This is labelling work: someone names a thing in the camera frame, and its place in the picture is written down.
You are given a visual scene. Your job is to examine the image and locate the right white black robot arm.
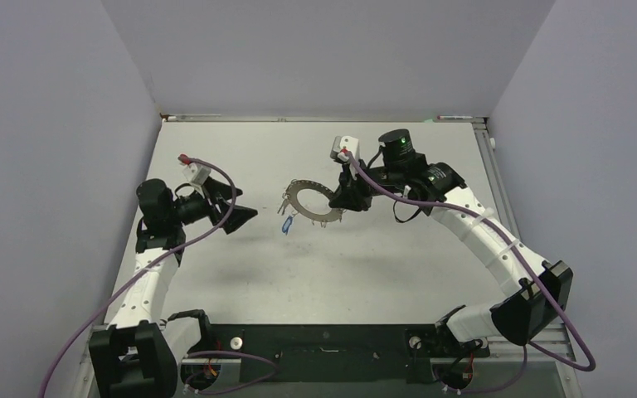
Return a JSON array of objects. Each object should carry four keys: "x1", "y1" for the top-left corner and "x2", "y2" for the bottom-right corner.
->
[{"x1": 329, "y1": 129, "x2": 573, "y2": 355}]

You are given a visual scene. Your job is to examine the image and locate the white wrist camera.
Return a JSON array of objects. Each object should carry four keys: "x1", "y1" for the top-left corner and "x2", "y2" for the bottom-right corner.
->
[
  {"x1": 178, "y1": 154, "x2": 212, "y2": 187},
  {"x1": 329, "y1": 135, "x2": 360, "y2": 163}
]

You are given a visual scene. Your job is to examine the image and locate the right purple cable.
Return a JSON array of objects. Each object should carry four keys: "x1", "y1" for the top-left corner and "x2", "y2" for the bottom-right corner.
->
[{"x1": 346, "y1": 153, "x2": 596, "y2": 396}]

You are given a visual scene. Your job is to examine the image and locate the purple cable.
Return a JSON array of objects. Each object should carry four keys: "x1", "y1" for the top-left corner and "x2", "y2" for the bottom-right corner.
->
[
  {"x1": 36, "y1": 158, "x2": 280, "y2": 398},
  {"x1": 346, "y1": 153, "x2": 596, "y2": 396}
]

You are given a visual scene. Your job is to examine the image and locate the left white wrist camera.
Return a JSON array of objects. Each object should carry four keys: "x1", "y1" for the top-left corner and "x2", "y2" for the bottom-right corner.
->
[{"x1": 178, "y1": 154, "x2": 212, "y2": 187}]

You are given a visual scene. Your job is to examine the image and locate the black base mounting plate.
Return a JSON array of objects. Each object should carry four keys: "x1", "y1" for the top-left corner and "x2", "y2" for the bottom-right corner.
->
[{"x1": 181, "y1": 323, "x2": 490, "y2": 389}]

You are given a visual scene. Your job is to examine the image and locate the right aluminium side rail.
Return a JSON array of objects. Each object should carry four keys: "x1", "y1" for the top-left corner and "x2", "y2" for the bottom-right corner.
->
[{"x1": 473, "y1": 123, "x2": 519, "y2": 238}]

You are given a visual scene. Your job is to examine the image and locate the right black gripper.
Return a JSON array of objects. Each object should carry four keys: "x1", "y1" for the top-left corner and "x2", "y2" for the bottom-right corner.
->
[{"x1": 329, "y1": 156, "x2": 403, "y2": 211}]

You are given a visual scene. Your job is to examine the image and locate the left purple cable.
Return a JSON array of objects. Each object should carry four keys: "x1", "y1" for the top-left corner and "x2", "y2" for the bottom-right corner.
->
[{"x1": 36, "y1": 158, "x2": 280, "y2": 398}]

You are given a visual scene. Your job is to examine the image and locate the front aluminium frame rail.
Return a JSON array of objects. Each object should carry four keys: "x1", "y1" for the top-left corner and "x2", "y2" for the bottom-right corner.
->
[{"x1": 82, "y1": 323, "x2": 576, "y2": 365}]

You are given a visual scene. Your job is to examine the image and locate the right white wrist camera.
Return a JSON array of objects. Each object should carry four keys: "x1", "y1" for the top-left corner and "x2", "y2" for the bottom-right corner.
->
[{"x1": 329, "y1": 135, "x2": 360, "y2": 163}]

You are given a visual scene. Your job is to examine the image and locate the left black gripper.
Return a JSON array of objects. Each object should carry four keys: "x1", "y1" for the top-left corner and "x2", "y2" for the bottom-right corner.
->
[{"x1": 168, "y1": 177, "x2": 257, "y2": 234}]

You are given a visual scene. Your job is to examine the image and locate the large silver metal keyring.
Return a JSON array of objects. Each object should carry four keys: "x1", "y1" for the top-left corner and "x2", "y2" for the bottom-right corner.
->
[{"x1": 278, "y1": 179, "x2": 344, "y2": 227}]

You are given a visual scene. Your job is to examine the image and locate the red white marker pen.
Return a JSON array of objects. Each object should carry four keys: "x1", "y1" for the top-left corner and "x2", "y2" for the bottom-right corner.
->
[{"x1": 436, "y1": 115, "x2": 475, "y2": 122}]

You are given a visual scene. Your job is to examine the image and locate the back aluminium rail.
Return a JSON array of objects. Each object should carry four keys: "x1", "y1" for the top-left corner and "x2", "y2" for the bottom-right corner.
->
[{"x1": 160, "y1": 114, "x2": 487, "y2": 124}]

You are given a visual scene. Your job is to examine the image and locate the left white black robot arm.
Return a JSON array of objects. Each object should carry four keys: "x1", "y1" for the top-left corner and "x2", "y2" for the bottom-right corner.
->
[{"x1": 89, "y1": 177, "x2": 258, "y2": 397}]

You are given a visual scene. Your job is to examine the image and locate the blue tagged key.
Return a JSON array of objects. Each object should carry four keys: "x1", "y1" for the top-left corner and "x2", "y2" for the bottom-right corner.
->
[{"x1": 280, "y1": 215, "x2": 294, "y2": 235}]

